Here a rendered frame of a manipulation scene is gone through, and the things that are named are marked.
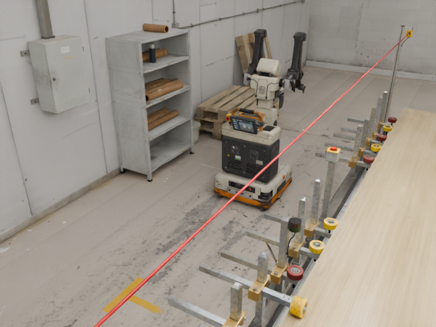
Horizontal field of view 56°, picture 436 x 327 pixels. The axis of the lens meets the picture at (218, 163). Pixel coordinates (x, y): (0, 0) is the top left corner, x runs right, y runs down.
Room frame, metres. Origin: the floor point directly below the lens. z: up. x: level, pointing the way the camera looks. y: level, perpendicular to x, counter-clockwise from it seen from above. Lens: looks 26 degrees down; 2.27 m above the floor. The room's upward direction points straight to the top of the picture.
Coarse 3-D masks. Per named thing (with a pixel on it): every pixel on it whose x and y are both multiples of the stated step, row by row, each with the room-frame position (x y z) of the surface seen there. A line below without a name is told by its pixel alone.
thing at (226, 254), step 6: (222, 252) 1.77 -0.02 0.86; (228, 252) 1.77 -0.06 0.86; (228, 258) 1.75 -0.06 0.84; (234, 258) 1.74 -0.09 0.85; (240, 258) 1.73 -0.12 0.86; (246, 258) 1.73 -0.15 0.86; (246, 264) 1.70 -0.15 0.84; (252, 264) 1.68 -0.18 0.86; (270, 270) 1.64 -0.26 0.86; (282, 276) 1.60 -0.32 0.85; (294, 282) 1.57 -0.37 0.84
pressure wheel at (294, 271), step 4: (288, 268) 1.60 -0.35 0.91; (292, 268) 1.60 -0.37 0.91; (296, 268) 1.60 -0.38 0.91; (300, 268) 1.60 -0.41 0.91; (288, 272) 1.57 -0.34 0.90; (292, 272) 1.56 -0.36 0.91; (296, 272) 1.57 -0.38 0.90; (300, 272) 1.56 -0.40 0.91; (288, 276) 1.56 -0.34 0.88; (292, 276) 1.55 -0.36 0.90; (296, 276) 1.54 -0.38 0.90; (300, 276) 1.55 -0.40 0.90; (296, 280) 1.54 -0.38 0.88
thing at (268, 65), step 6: (264, 60) 4.10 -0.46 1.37; (270, 60) 4.07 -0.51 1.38; (276, 60) 4.04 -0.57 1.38; (258, 66) 4.08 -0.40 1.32; (264, 66) 4.05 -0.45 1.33; (270, 66) 4.02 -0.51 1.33; (276, 66) 4.01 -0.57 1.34; (258, 72) 4.08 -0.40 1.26; (270, 72) 3.99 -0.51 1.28; (276, 72) 4.00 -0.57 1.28
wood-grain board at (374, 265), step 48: (384, 144) 3.12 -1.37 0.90; (432, 144) 3.12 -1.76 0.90; (384, 192) 2.34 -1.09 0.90; (432, 192) 2.34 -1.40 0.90; (336, 240) 1.83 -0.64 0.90; (384, 240) 1.83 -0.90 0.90; (432, 240) 1.83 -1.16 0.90; (336, 288) 1.46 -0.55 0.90; (384, 288) 1.46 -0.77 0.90; (432, 288) 1.46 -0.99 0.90
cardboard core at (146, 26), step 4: (144, 24) 4.76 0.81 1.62; (148, 24) 4.74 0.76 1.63; (152, 24) 4.72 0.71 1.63; (144, 28) 4.74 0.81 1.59; (148, 28) 4.71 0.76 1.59; (152, 28) 4.68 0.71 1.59; (156, 28) 4.65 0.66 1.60; (160, 28) 4.63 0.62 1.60; (164, 28) 4.60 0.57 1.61; (168, 28) 4.66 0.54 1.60; (164, 32) 4.62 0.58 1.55
